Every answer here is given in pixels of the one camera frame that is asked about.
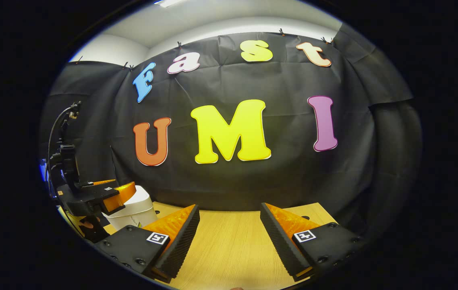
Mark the white desktop garbage bin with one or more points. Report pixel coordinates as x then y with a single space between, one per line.
132 209

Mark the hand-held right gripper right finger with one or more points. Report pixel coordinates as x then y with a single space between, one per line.
279 241

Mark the wooden desktop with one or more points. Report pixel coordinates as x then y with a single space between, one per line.
228 241

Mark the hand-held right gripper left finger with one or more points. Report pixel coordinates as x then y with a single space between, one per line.
182 237

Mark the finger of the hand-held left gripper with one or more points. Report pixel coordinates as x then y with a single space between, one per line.
88 199
104 182

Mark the black backdrop cloth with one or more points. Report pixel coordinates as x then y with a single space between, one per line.
273 84

